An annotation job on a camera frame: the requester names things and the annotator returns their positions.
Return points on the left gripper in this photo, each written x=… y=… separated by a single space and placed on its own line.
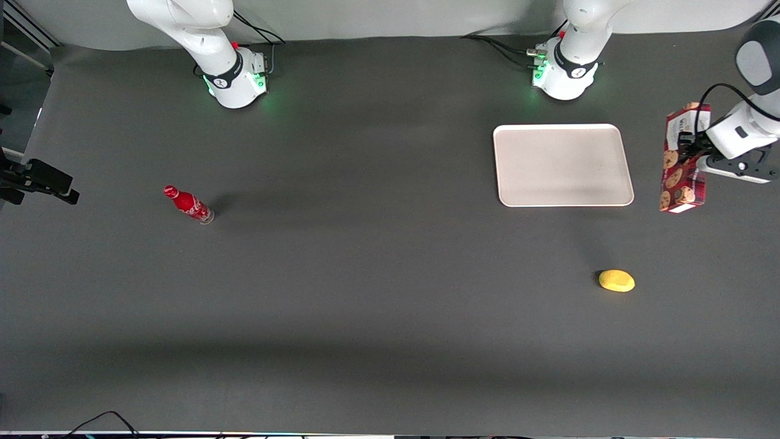
x=695 y=148

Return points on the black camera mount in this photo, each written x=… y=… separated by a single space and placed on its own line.
x=42 y=177

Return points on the aluminium frame rail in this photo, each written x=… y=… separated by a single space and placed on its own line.
x=27 y=27

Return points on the red tartan cookie box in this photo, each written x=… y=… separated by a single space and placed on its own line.
x=679 y=183

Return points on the white rectangular plastic tray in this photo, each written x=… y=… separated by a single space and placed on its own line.
x=563 y=164

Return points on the red cola bottle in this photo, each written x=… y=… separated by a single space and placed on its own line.
x=189 y=205

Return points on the yellow lemon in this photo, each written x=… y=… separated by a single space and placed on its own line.
x=616 y=280

